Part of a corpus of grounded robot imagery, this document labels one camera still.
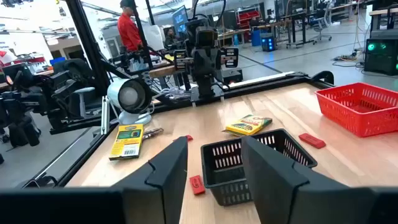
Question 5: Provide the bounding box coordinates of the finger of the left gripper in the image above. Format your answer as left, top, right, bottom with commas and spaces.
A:
173, 49, 187, 72
220, 47, 239, 68

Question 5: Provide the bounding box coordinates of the blue bin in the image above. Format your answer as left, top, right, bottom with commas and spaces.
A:
251, 29, 264, 47

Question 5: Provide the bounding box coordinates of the red plastic basket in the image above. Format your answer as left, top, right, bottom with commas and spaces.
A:
314, 82, 398, 138

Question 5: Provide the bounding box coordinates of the green lit computer tower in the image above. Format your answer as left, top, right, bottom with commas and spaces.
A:
363, 30, 398, 76

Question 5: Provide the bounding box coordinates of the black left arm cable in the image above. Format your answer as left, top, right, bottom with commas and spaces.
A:
191, 0, 228, 29

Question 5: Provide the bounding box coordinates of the office chair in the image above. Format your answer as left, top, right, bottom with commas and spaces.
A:
309, 2, 333, 42

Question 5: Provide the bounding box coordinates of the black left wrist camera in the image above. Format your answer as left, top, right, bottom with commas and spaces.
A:
193, 25, 219, 48

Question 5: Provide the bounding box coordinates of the yellow green crayon box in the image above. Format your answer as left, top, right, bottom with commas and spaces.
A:
222, 114, 274, 137

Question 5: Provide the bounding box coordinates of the black box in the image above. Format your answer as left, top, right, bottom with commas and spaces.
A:
108, 123, 144, 161

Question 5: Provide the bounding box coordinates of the red storage shelf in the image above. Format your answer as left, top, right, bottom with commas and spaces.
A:
236, 9, 262, 30

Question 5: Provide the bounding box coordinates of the black plastic basket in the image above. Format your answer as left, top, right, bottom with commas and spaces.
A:
200, 128, 318, 207

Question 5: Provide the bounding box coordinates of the person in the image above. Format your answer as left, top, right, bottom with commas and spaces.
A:
117, 0, 144, 53
164, 27, 177, 49

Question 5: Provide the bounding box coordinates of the blue lit computer tower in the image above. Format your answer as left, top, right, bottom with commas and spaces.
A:
261, 34, 276, 52

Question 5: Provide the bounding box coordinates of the computer monitor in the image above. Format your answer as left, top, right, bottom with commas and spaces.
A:
172, 5, 189, 34

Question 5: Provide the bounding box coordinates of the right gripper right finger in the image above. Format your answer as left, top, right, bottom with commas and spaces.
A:
241, 135, 377, 224

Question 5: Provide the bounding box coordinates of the black aluminium table frame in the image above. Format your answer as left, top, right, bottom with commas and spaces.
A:
23, 0, 335, 189

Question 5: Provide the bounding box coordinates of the white cable bundle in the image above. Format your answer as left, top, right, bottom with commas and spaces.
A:
157, 86, 191, 101

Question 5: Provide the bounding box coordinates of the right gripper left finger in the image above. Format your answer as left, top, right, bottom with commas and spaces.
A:
113, 136, 189, 224

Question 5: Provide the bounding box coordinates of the white cylindrical camera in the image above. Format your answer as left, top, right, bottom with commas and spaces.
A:
101, 77, 154, 135

